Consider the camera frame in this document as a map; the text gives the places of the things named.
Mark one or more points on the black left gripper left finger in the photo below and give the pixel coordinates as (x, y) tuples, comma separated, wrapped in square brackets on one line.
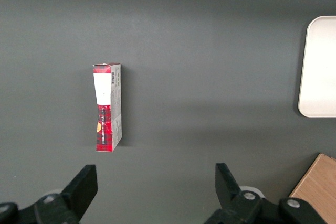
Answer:
[(71, 203)]

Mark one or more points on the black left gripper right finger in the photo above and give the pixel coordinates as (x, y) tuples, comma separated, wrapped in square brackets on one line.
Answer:
[(236, 208)]

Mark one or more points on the cream plastic tray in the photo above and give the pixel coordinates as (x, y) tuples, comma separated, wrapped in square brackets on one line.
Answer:
[(320, 66)]

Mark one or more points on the wooden drawer cabinet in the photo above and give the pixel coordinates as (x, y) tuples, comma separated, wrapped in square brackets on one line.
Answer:
[(319, 179)]

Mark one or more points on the red and grey carton box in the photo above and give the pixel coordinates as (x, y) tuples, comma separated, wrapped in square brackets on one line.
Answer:
[(107, 108)]

